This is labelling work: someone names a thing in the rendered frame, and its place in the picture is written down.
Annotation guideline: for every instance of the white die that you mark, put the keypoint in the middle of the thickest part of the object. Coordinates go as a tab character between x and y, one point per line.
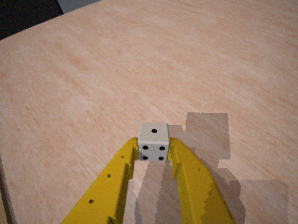
153	141

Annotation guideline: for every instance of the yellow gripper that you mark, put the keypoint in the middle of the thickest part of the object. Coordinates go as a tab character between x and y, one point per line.
201	200

